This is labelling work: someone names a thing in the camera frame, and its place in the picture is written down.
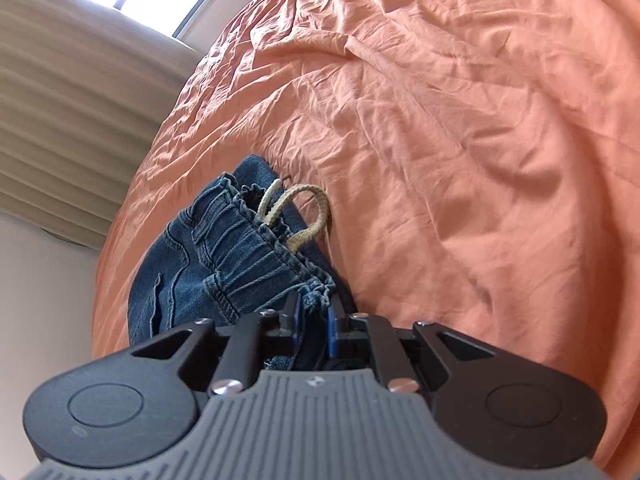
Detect blue denim jeans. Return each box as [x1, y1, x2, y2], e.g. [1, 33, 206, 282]
[128, 155, 361, 370]

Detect orange bed sheet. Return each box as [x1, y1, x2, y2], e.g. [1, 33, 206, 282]
[92, 0, 639, 479]

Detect beige left curtain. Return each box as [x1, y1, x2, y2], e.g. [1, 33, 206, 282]
[1, 0, 201, 248]

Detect olive drawstring belt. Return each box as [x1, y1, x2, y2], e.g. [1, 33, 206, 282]
[257, 178, 331, 254]

